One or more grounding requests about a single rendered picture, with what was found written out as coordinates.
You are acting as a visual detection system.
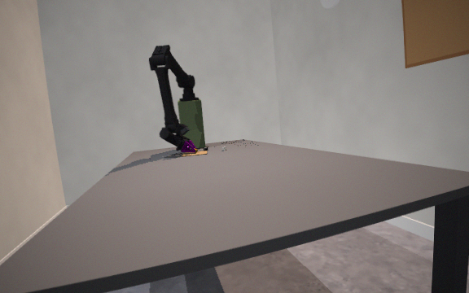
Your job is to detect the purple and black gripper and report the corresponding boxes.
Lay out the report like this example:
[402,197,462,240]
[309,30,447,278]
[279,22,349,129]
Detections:
[172,138,197,153]

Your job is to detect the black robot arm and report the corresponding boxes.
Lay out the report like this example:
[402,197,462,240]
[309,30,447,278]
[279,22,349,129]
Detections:
[149,45,199,144]

